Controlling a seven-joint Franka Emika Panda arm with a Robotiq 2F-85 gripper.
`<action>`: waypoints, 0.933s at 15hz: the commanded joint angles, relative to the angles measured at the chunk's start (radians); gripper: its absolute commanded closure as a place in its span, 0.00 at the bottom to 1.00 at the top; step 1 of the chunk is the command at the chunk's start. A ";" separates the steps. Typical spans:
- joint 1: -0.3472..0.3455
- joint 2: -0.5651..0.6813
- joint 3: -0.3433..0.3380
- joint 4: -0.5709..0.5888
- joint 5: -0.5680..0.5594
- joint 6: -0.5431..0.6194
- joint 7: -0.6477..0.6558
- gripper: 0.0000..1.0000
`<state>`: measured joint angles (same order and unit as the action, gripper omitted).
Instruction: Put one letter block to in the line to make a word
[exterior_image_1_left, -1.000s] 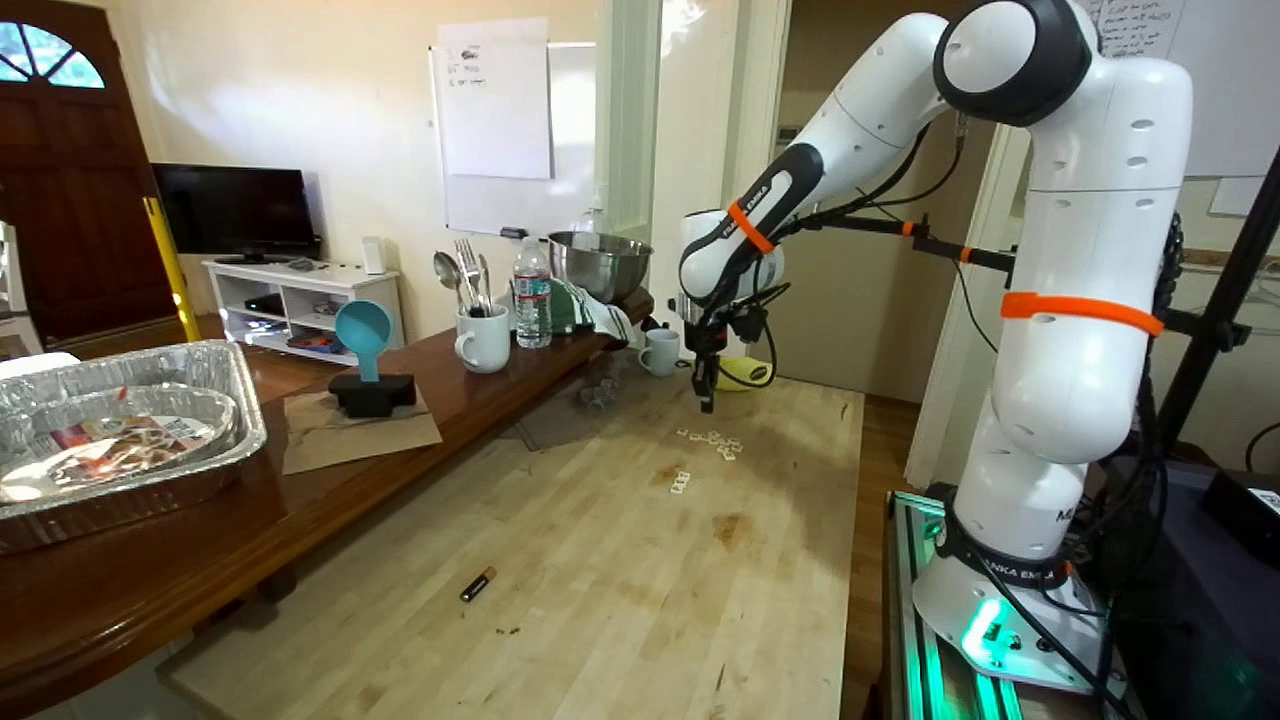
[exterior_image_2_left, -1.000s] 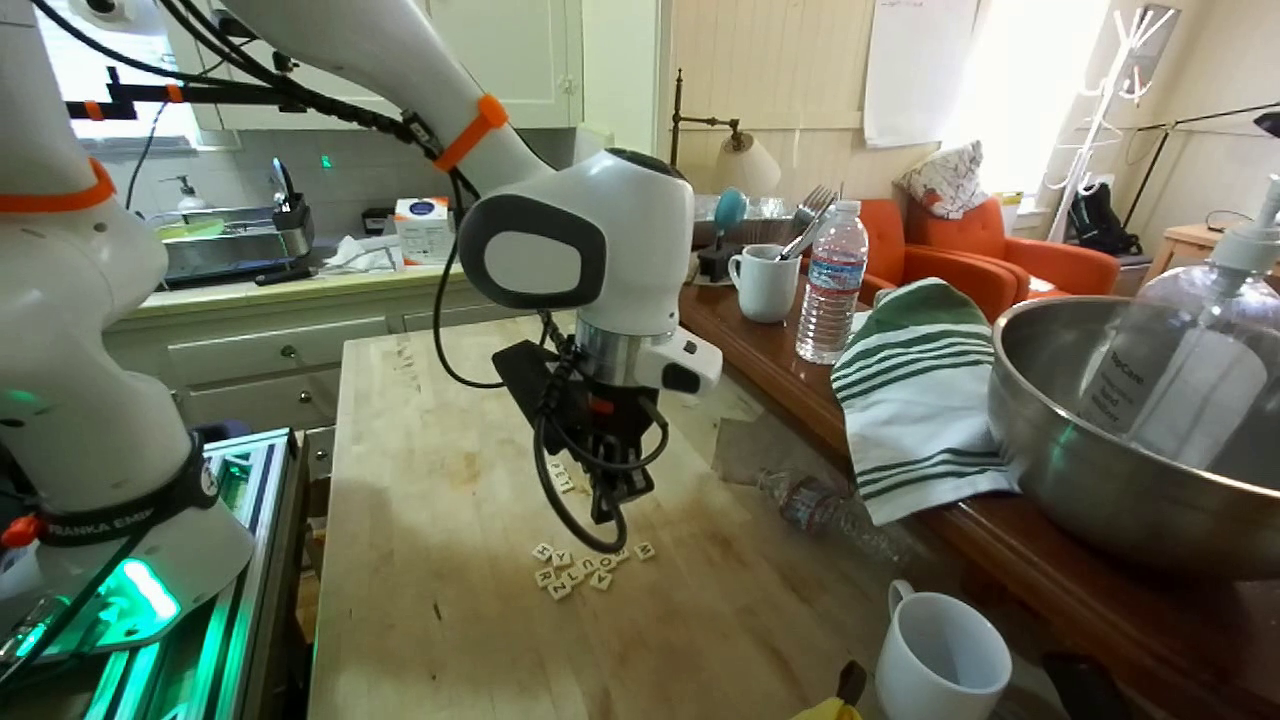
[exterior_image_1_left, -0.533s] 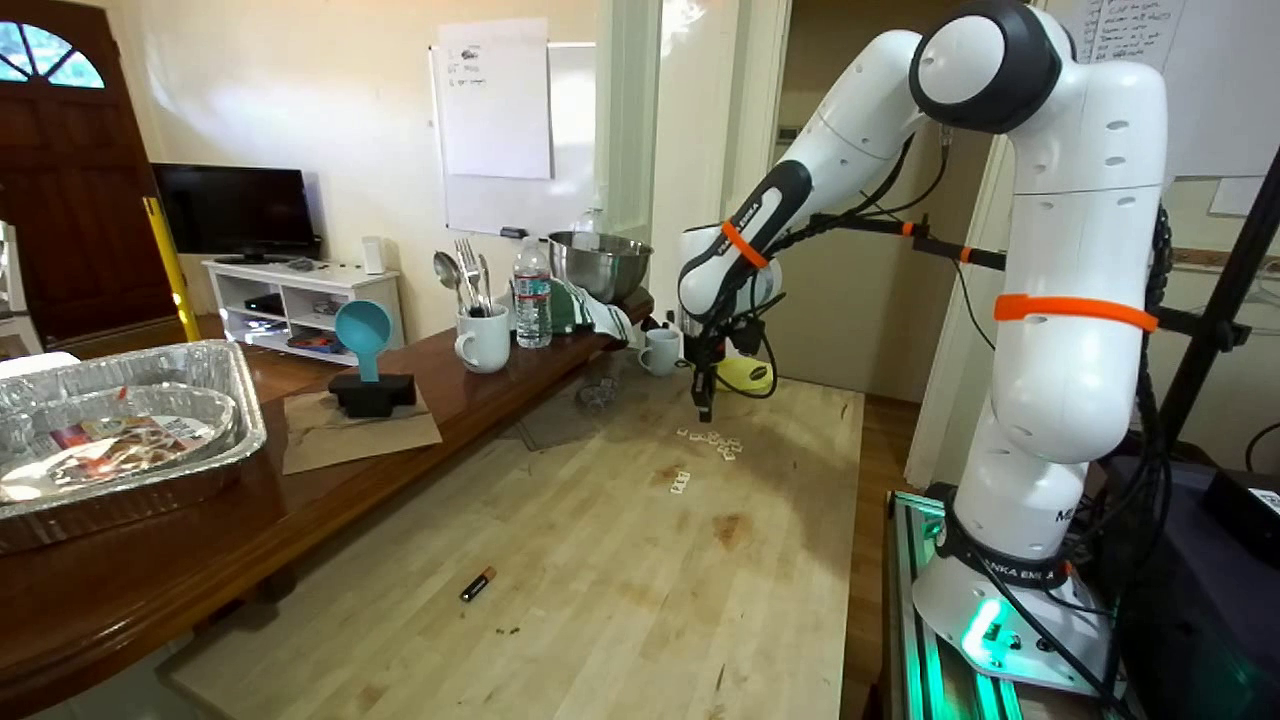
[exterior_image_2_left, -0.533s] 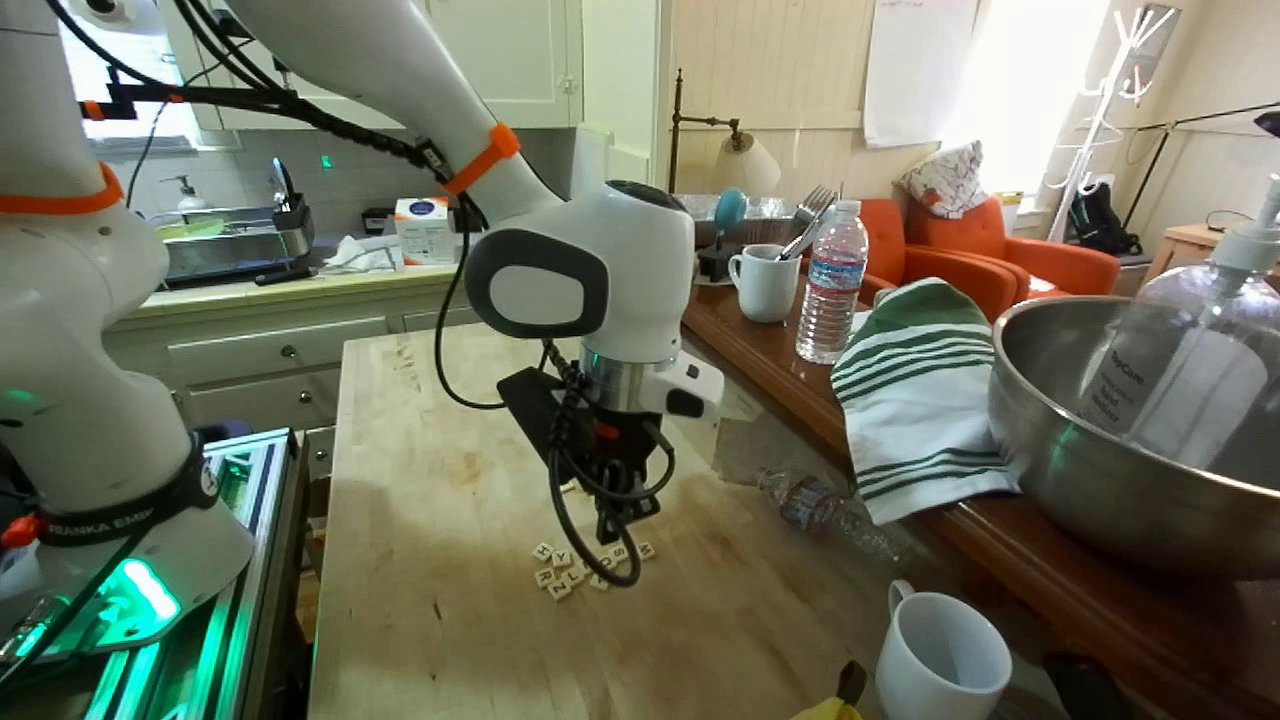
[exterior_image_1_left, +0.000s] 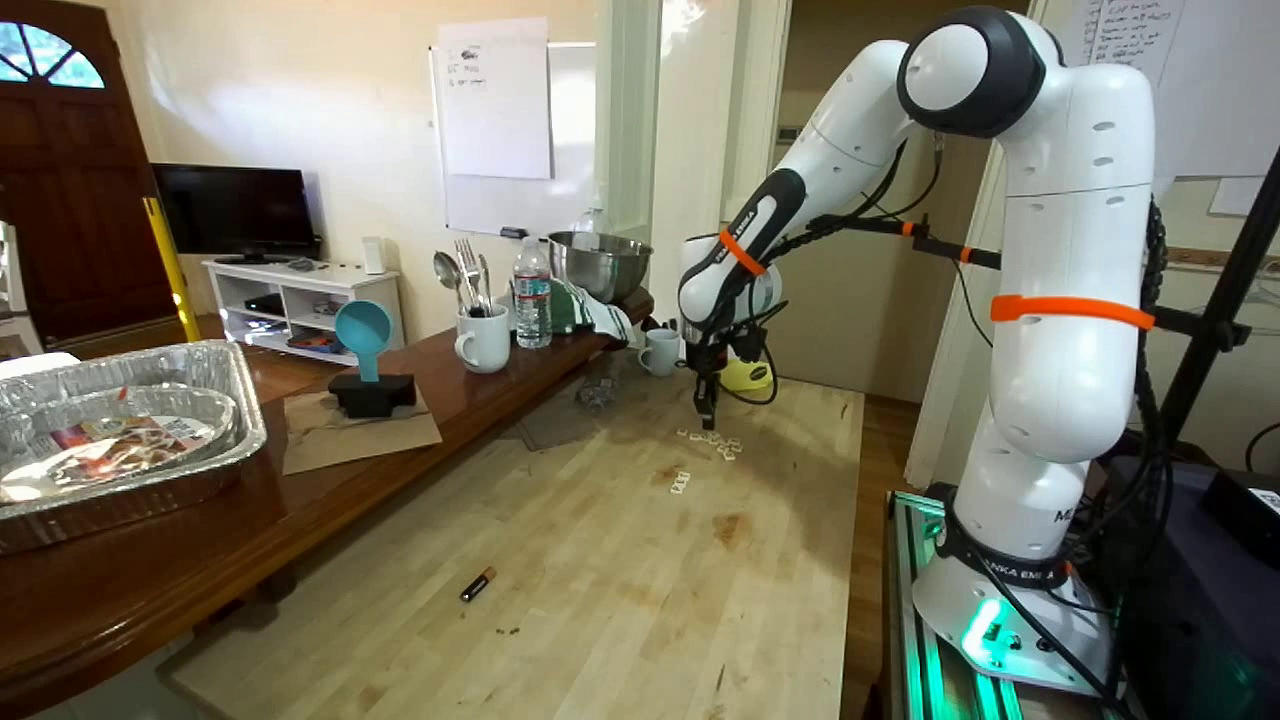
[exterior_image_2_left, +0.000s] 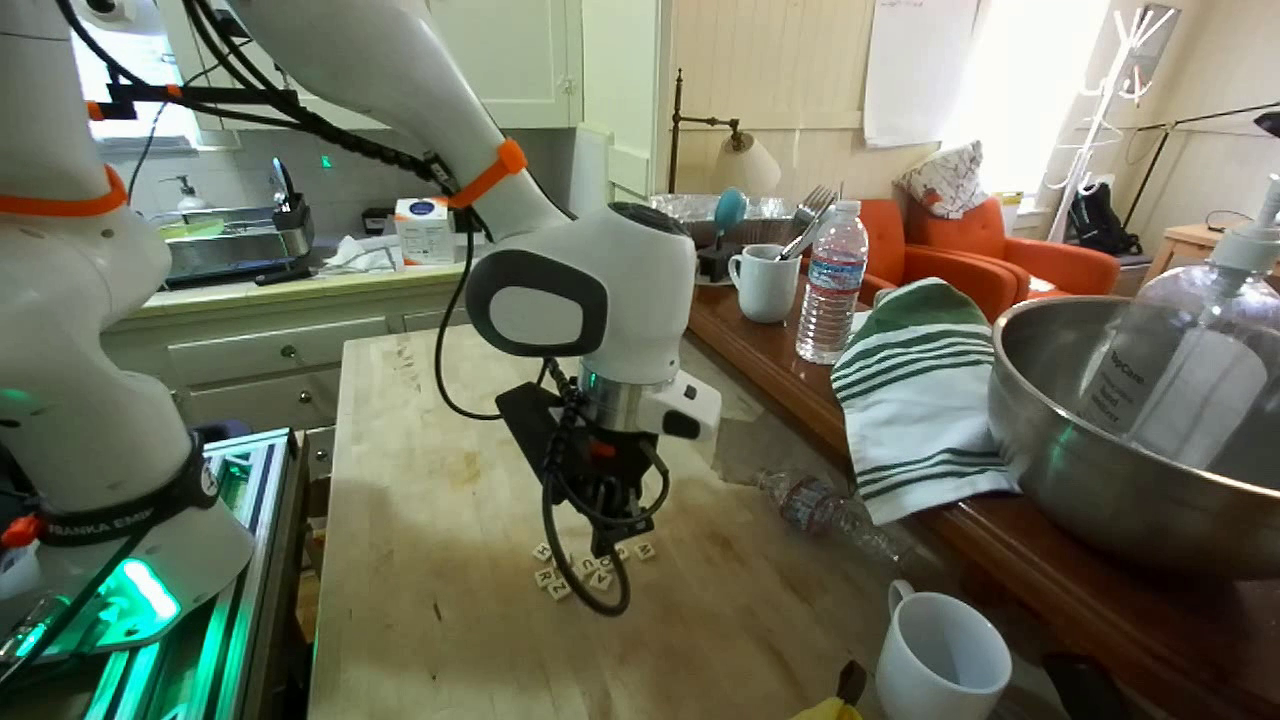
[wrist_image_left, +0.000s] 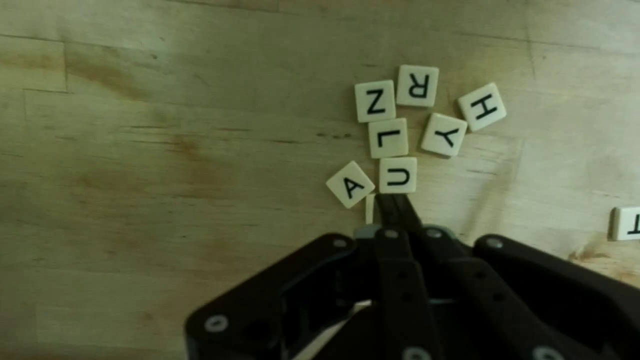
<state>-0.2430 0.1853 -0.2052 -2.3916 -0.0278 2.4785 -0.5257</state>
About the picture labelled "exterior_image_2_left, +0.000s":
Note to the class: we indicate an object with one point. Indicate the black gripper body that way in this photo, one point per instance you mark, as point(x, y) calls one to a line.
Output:
point(606, 473)

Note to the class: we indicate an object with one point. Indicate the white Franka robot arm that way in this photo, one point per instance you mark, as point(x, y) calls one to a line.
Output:
point(83, 346)

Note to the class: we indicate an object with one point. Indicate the black block base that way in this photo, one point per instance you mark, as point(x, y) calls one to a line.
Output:
point(716, 260)

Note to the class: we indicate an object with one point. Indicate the crushed clear plastic bottle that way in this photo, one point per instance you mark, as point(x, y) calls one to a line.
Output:
point(804, 505)

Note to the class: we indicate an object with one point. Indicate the white ceramic mug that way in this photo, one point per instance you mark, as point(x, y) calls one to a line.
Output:
point(932, 682)
point(763, 287)

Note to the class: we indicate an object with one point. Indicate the clear plastic container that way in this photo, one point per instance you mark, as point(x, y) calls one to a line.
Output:
point(681, 208)

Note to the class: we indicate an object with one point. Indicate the clear plastic water bottle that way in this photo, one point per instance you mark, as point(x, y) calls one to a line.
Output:
point(830, 287)

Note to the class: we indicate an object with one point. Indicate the teal measuring scoop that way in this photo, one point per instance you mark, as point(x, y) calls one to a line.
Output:
point(728, 208)

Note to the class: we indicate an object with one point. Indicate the metal spoon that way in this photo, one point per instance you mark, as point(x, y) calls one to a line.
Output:
point(799, 243)

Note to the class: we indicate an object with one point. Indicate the white canister blue label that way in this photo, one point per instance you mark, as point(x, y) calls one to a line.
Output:
point(427, 224)

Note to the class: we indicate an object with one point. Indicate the green striped white towel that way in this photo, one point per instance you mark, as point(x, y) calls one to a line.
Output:
point(921, 401)

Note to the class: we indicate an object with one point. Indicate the crumpled white cloth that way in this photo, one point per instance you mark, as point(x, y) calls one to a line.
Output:
point(360, 253)

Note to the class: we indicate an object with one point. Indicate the floor lamp white shade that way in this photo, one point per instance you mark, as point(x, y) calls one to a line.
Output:
point(746, 165)

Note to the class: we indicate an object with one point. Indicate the black kitchen faucet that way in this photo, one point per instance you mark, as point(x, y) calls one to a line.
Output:
point(289, 220)

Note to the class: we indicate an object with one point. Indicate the stainless steel mixing bowl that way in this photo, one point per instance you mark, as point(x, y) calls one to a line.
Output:
point(1064, 495)

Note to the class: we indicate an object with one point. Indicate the orange armchair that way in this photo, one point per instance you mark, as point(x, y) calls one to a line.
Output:
point(987, 260)

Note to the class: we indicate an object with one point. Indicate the grey metal sink basin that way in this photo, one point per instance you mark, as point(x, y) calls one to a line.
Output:
point(223, 253)

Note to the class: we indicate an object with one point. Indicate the patterned white pillow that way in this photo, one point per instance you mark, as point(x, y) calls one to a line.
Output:
point(949, 183)

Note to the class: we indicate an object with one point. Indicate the small soap dispenser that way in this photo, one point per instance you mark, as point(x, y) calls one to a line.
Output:
point(191, 202)

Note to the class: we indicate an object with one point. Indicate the black bag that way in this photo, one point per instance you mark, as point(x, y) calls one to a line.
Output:
point(1097, 220)

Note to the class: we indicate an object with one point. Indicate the dark brown wooden table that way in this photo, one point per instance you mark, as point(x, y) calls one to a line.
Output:
point(1201, 643)

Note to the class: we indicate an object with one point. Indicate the clear pump dispenser bottle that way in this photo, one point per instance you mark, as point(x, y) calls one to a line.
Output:
point(1201, 361)

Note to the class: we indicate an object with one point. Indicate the round wooden side table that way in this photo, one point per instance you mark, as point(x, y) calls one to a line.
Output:
point(1187, 247)

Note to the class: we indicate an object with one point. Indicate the white coat rack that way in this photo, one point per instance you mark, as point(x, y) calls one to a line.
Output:
point(1124, 53)

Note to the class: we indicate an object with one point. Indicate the black arc floor lamp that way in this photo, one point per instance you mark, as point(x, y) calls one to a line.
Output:
point(1269, 121)

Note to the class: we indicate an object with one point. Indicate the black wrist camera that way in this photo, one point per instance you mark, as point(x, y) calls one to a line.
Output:
point(527, 424)

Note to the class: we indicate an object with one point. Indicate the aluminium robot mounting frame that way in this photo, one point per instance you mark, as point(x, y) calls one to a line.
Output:
point(235, 625)

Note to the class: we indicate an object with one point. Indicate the white wall cabinet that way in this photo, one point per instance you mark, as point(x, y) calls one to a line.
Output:
point(527, 62)

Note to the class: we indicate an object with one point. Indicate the white wall poster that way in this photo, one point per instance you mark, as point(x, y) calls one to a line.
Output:
point(921, 67)

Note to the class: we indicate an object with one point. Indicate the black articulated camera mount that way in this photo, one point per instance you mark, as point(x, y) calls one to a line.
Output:
point(125, 99)

